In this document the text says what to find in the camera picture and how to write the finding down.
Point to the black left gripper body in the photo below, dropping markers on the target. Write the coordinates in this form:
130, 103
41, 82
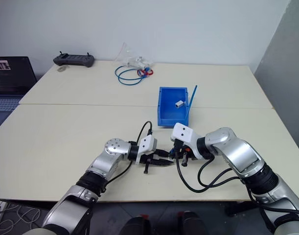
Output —
148, 162

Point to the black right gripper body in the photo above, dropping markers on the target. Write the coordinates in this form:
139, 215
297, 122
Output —
180, 147

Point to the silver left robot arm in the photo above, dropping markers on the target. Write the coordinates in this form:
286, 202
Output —
115, 156

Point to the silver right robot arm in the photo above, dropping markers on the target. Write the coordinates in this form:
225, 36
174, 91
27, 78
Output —
239, 154

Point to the blue plastic bin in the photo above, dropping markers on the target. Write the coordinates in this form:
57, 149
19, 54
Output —
173, 110

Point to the white coupler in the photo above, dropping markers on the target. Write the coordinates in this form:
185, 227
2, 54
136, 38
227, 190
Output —
179, 104

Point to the dark rounded shape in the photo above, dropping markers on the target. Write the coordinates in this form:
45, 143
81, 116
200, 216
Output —
135, 225
193, 224

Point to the red and blue bands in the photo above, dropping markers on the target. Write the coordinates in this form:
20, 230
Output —
146, 72

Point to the clear plastic bag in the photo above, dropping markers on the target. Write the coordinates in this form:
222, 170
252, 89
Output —
133, 58

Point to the dark grey remote controller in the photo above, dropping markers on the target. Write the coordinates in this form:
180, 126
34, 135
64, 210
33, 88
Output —
74, 60

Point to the black laptop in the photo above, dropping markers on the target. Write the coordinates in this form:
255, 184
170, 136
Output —
9, 80

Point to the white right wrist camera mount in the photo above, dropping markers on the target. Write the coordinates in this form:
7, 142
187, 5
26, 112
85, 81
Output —
184, 133

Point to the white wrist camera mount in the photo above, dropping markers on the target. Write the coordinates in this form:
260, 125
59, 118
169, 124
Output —
147, 144
184, 133

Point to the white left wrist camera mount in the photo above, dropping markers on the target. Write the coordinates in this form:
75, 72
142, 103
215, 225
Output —
147, 144

